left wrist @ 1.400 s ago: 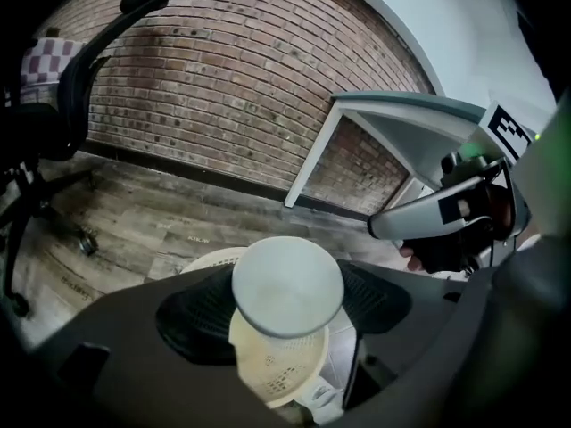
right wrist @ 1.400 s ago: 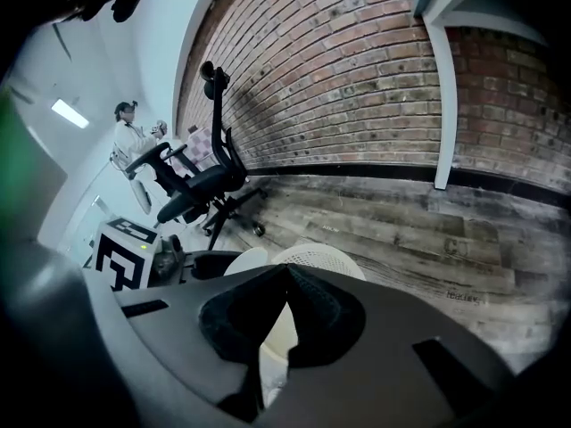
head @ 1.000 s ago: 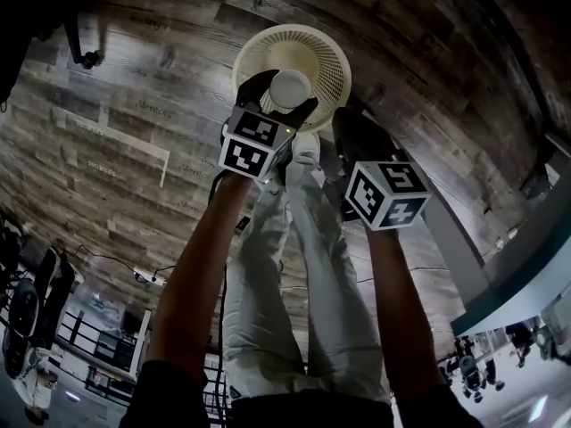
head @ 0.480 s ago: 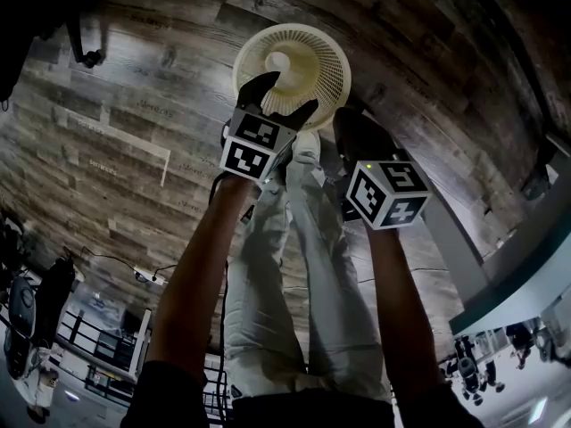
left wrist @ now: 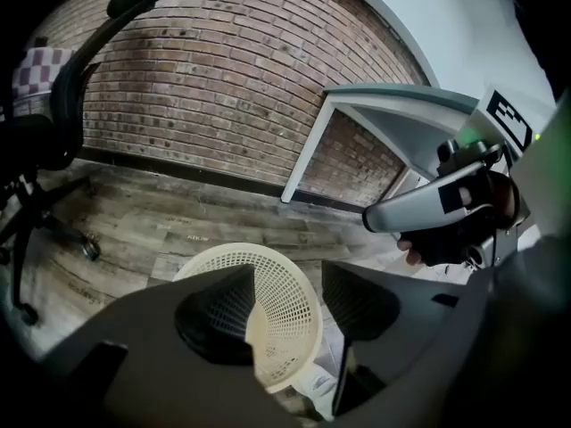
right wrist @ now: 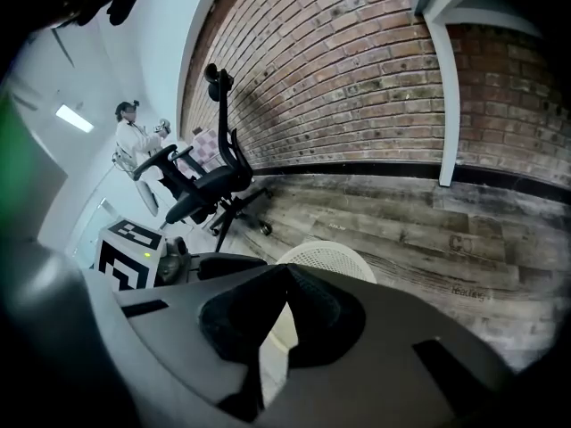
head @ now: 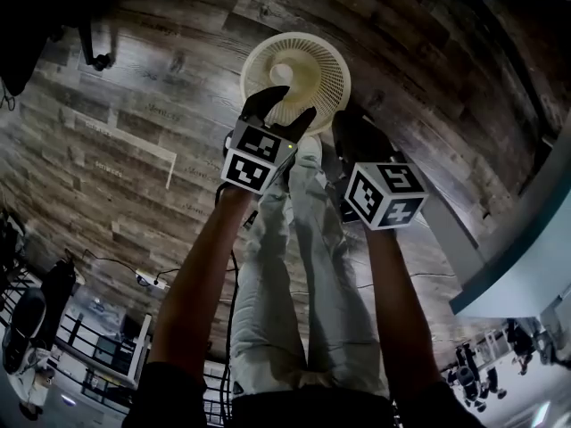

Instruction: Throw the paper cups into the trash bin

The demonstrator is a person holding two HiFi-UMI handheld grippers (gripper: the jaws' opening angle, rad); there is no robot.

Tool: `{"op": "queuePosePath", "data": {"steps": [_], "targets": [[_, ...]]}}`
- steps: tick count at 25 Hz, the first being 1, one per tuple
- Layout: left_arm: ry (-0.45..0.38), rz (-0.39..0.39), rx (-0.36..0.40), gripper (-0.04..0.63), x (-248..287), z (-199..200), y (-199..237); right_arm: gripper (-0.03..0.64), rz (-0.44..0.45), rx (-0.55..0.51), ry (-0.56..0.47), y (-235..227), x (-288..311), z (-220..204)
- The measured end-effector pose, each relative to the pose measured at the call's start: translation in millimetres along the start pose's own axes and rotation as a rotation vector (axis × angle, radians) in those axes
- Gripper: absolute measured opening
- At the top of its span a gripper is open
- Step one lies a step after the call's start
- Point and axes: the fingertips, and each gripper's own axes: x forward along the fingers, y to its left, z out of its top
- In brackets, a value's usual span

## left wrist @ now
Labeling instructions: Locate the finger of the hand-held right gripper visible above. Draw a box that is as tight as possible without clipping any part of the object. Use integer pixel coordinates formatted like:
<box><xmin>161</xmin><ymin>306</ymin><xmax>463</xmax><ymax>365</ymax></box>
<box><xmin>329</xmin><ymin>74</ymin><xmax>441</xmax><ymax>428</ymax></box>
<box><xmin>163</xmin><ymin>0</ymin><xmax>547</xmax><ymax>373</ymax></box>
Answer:
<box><xmin>361</xmin><ymin>160</ymin><xmax>488</xmax><ymax>234</ymax></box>

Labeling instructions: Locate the person's right hand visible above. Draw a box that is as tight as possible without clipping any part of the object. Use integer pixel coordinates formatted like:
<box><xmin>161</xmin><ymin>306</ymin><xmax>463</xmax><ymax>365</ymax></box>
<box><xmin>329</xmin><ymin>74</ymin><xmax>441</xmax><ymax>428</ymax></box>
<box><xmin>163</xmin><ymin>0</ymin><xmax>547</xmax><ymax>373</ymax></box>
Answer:
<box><xmin>396</xmin><ymin>171</ymin><xmax>521</xmax><ymax>267</ymax></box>

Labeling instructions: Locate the checkered cloth table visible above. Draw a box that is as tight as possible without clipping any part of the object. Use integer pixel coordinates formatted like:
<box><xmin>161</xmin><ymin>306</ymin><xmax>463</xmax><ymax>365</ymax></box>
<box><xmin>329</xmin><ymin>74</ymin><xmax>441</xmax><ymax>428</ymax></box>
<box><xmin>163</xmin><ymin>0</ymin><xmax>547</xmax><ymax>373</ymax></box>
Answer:
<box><xmin>11</xmin><ymin>46</ymin><xmax>80</xmax><ymax>102</ymax></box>

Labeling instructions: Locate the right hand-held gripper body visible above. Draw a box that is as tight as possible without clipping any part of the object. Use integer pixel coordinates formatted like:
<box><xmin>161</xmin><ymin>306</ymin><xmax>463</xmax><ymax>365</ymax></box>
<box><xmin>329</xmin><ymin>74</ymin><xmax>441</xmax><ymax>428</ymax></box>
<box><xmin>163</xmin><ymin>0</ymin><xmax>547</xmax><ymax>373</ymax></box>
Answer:
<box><xmin>410</xmin><ymin>87</ymin><xmax>536</xmax><ymax>267</ymax></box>

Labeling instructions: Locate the black office chair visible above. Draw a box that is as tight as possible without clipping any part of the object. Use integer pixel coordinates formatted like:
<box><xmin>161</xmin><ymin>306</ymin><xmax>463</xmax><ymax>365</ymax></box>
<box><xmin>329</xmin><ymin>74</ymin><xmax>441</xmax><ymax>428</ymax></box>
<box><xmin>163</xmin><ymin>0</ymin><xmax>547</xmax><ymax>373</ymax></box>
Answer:
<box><xmin>0</xmin><ymin>0</ymin><xmax>173</xmax><ymax>327</ymax></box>

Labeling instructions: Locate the cream wastebasket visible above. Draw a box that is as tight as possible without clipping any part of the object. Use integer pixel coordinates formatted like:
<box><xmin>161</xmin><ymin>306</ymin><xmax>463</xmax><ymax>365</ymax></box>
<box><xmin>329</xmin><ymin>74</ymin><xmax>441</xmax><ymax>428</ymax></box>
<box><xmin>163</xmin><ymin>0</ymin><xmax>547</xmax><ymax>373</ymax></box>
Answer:
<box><xmin>171</xmin><ymin>242</ymin><xmax>325</xmax><ymax>395</ymax></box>

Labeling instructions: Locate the light blue table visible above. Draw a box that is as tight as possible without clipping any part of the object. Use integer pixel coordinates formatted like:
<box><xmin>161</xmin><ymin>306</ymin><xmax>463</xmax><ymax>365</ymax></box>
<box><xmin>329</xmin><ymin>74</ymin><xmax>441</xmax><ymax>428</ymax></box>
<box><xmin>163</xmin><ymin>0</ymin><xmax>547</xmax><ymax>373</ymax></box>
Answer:
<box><xmin>279</xmin><ymin>82</ymin><xmax>482</xmax><ymax>204</ymax></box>

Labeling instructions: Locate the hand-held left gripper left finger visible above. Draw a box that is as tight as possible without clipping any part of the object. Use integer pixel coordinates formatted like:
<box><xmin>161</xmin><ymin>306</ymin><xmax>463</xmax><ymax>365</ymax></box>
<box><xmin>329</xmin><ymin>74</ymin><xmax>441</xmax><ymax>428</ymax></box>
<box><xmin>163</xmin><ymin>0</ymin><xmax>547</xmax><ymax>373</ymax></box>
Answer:
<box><xmin>42</xmin><ymin>263</ymin><xmax>313</xmax><ymax>428</ymax></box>

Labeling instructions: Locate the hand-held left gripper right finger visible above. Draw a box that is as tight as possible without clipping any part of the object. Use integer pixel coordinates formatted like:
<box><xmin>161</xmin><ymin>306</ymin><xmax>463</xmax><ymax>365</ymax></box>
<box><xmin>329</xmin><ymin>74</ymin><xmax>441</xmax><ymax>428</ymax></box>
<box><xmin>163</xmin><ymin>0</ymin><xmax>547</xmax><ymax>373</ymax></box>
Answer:
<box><xmin>320</xmin><ymin>259</ymin><xmax>492</xmax><ymax>418</ymax></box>

